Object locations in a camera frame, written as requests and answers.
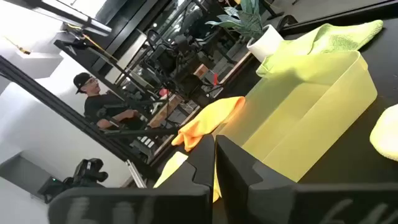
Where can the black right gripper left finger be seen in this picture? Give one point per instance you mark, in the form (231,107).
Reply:
(186,205)

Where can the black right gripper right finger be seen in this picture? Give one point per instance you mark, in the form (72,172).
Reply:
(264,202)

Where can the yellow microfiber towel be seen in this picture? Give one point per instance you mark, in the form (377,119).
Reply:
(171,169)

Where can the orange microfiber towel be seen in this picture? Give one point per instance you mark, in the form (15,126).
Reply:
(208,119)
(387,133)

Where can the lime green microfiber towel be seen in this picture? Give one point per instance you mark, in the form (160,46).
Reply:
(335,39)

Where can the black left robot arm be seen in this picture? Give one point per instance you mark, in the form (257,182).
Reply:
(87,174)

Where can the silver aluminium strut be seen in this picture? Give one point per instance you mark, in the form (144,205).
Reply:
(136,174)

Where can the yellow translucent plastic bin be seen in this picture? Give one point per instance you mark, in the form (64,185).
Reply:
(311,124)

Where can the person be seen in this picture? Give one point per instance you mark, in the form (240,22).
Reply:
(99,105)

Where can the black robot workstation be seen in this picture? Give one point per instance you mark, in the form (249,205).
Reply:
(168,62)

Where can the white plant pot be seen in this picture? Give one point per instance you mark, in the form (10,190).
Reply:
(264,45)

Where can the green artificial plant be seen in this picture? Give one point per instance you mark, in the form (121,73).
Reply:
(248,21)

